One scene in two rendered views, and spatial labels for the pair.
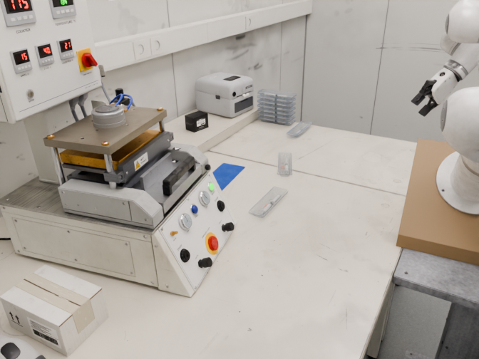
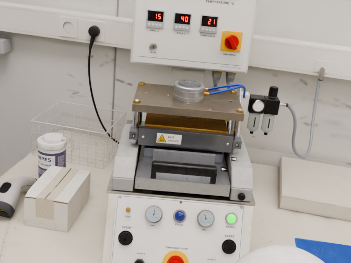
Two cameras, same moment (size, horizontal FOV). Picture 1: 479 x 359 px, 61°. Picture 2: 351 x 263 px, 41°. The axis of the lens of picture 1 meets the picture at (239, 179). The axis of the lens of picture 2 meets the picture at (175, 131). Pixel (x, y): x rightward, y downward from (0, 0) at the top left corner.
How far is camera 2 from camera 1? 0.91 m
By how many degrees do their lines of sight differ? 62
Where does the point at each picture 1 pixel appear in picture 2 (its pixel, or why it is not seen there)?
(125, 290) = (101, 232)
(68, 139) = (140, 90)
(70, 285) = (67, 189)
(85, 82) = (222, 61)
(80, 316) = (42, 206)
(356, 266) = not seen: outside the picture
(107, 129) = (170, 98)
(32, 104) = (152, 55)
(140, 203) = (118, 162)
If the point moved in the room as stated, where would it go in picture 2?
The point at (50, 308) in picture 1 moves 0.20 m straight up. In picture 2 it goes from (42, 187) to (41, 117)
